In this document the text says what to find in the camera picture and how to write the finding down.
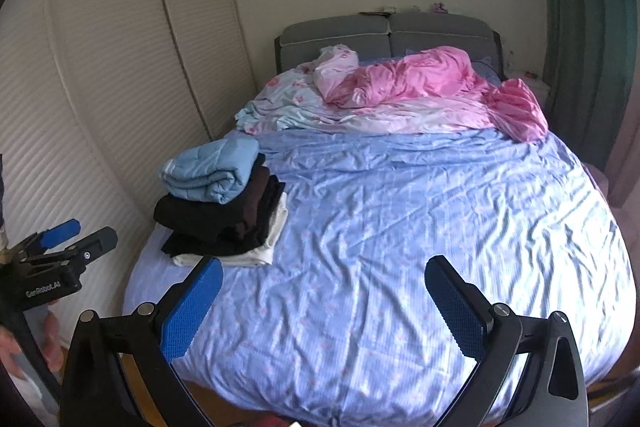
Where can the light blue quilted pants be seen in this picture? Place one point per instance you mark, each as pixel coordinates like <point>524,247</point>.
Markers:
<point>210,169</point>

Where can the dark brown folded garment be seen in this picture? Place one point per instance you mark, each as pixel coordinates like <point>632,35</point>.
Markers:
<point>260,202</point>

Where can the white folded garment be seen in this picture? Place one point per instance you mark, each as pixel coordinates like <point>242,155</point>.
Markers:
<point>260,252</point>

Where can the green curtain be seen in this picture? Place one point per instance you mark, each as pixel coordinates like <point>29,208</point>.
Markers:
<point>575,32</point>

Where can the pink satin duvet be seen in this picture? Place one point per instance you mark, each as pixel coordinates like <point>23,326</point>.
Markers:
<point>425,74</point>

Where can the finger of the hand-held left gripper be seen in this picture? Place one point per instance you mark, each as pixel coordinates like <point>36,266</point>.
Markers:
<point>60,232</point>
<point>97,242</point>

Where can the flat dark book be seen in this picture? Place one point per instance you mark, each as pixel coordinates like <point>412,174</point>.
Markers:
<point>372,13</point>

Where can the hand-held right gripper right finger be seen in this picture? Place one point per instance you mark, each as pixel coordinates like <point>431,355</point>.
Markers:
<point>457,307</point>

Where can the grey upholstered headboard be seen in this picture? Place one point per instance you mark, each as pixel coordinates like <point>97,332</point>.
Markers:
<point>430,29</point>

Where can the white slatted wardrobe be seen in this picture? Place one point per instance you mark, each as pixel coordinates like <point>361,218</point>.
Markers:
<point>110,82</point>

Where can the pink crumpled duvet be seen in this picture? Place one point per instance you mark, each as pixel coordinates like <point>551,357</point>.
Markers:
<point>285,104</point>

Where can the black folded garment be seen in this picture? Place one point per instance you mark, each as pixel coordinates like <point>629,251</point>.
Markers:
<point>205,222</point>

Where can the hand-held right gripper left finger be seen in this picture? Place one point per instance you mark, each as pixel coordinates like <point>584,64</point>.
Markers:
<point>192,307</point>

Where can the person's left hand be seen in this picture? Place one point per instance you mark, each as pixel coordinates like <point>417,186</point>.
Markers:
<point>54,342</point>

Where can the blue pillow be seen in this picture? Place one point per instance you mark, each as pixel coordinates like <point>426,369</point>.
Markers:
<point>484,69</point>

